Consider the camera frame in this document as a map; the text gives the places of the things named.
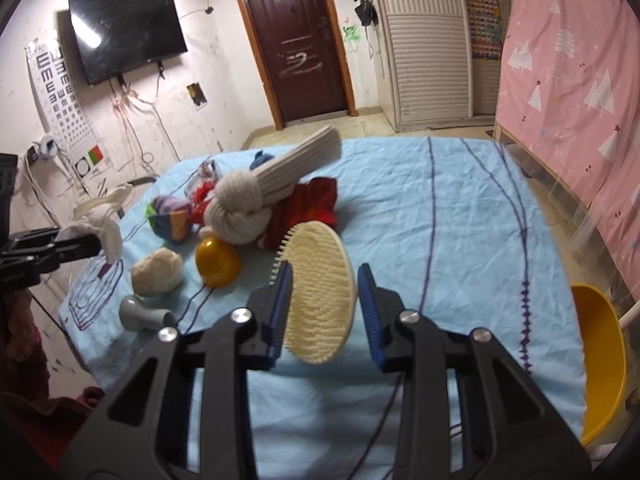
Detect cream oval hairbrush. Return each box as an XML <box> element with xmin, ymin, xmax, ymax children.
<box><xmin>270</xmin><ymin>222</ymin><xmax>359</xmax><ymax>365</ymax></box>

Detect cream knitted knotted cloth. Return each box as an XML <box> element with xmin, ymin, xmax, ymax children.
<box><xmin>205</xmin><ymin>125</ymin><xmax>344</xmax><ymax>245</ymax></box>

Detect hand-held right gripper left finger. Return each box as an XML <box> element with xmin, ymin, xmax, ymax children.
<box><xmin>60</xmin><ymin>262</ymin><xmax>296</xmax><ymax>480</ymax></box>

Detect colourful grid wall poster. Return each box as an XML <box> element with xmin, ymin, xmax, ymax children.
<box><xmin>462</xmin><ymin>0</ymin><xmax>504</xmax><ymax>62</ymax></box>

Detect white wall cables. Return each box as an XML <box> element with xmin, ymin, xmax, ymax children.
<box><xmin>107</xmin><ymin>77</ymin><xmax>182</xmax><ymax>183</ymax></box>

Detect clear plastic wrapper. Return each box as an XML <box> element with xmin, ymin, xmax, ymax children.
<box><xmin>186</xmin><ymin>159</ymin><xmax>224</xmax><ymax>201</ymax></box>

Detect red cloth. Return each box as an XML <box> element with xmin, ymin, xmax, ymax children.
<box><xmin>257</xmin><ymin>176</ymin><xmax>341</xmax><ymax>252</ymax></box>

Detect grey plastic funnel piece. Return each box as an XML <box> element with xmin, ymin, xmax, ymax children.
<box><xmin>119</xmin><ymin>295</ymin><xmax>177</xmax><ymax>332</ymax></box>

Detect wooden bed frame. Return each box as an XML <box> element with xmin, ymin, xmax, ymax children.
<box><xmin>492</xmin><ymin>120</ymin><xmax>587</xmax><ymax>211</ymax></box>

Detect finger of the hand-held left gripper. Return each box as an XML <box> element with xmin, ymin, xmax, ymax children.
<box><xmin>9</xmin><ymin>226</ymin><xmax>63</xmax><ymax>252</ymax></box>
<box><xmin>0</xmin><ymin>234</ymin><xmax>103</xmax><ymax>291</ymax></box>

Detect red and white packet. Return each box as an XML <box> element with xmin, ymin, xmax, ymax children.
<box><xmin>189</xmin><ymin>182</ymin><xmax>221</xmax><ymax>227</ymax></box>

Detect white cloth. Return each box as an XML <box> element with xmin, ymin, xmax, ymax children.
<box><xmin>57</xmin><ymin>185</ymin><xmax>133</xmax><ymax>262</ymax></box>

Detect yellow plastic ball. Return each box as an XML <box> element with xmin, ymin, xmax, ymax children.
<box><xmin>195</xmin><ymin>237</ymin><xmax>243</xmax><ymax>289</ymax></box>

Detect black flat television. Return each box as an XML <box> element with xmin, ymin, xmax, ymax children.
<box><xmin>68</xmin><ymin>0</ymin><xmax>189</xmax><ymax>86</ymax></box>

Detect pink tree-print curtain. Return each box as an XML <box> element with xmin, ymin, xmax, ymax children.
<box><xmin>495</xmin><ymin>0</ymin><xmax>640</xmax><ymax>306</ymax></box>

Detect dark brown door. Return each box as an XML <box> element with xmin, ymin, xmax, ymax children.
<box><xmin>227</xmin><ymin>0</ymin><xmax>356</xmax><ymax>130</ymax></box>

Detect white metal chair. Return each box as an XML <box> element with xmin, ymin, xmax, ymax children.
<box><xmin>619</xmin><ymin>296</ymin><xmax>640</xmax><ymax>333</ymax></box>

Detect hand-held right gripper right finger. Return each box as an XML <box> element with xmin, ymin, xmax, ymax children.
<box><xmin>355</xmin><ymin>262</ymin><xmax>592</xmax><ymax>480</ymax></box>

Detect cream cloth ball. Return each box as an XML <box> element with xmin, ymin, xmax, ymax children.
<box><xmin>131</xmin><ymin>248</ymin><xmax>184</xmax><ymax>297</ymax></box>

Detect yellow plastic bin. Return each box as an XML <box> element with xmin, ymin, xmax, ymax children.
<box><xmin>570</xmin><ymin>284</ymin><xmax>629</xmax><ymax>448</ymax></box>

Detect eye chart poster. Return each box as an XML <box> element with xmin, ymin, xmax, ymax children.
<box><xmin>25</xmin><ymin>37</ymin><xmax>112</xmax><ymax>182</ymax></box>

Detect light blue striped sheet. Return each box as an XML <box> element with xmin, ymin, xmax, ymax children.
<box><xmin>59</xmin><ymin>135</ymin><xmax>587</xmax><ymax>480</ymax></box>

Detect multicoloured plush ball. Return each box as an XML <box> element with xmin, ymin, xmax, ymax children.
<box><xmin>146</xmin><ymin>196</ymin><xmax>192</xmax><ymax>245</ymax></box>

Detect white louvered wardrobe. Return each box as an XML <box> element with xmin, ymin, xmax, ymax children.
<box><xmin>367</xmin><ymin>0</ymin><xmax>502</xmax><ymax>133</ymax></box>

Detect dark red clothing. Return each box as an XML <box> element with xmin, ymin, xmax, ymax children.
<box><xmin>0</xmin><ymin>392</ymin><xmax>103</xmax><ymax>480</ymax></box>

